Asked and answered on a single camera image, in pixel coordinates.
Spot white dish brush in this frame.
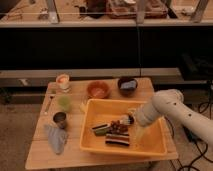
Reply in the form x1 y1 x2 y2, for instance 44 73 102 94
120 115 134 125

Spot small metal cup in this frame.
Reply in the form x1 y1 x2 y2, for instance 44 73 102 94
53 112 67 129

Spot yellow plastic bin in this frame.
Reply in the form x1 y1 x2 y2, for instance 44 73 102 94
80 99 167 157

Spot metal spoon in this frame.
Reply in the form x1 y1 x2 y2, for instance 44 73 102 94
44 96 54 115

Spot dark brown bowl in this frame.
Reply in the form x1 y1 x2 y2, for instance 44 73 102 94
117 77 138 97

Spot green plastic cup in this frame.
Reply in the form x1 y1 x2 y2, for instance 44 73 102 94
58 96 71 112

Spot blue sponge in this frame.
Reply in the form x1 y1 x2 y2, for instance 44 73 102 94
120 81 137 89

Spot orange bowl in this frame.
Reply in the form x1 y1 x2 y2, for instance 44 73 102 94
87 81 110 99

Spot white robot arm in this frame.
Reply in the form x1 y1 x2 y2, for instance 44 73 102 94
134 89 213 146

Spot grey blue cloth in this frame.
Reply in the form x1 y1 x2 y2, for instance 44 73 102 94
44 125 68 155

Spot wooden table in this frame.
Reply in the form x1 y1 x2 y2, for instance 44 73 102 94
25 80 178 171

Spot striped eggplant toy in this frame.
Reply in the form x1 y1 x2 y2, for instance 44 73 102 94
105 133 130 146

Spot yellow lemon slice toy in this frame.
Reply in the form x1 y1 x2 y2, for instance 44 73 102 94
79 103 86 113

